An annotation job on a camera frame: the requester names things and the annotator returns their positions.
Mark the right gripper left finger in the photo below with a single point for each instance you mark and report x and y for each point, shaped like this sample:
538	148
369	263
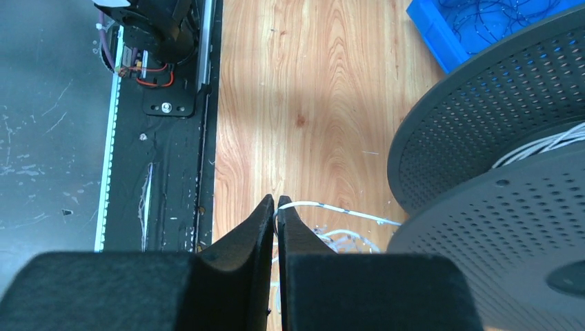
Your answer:
224	287

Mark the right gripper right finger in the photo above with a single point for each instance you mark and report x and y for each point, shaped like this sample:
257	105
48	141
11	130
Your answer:
321	289

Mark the black cable spool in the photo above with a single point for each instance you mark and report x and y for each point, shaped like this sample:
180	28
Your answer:
515	230

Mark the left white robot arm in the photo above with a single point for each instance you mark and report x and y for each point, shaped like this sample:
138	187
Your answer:
167	30

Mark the blue plastic bin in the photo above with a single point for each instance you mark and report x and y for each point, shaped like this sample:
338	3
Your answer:
454	31

